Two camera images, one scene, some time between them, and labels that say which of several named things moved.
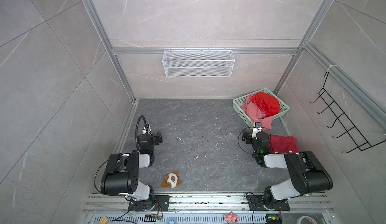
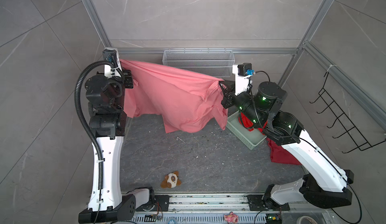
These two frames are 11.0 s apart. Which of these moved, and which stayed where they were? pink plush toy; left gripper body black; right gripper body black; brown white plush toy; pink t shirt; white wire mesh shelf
Moved: pink t shirt; right gripper body black; left gripper body black
Stayed: brown white plush toy; white wire mesh shelf; pink plush toy
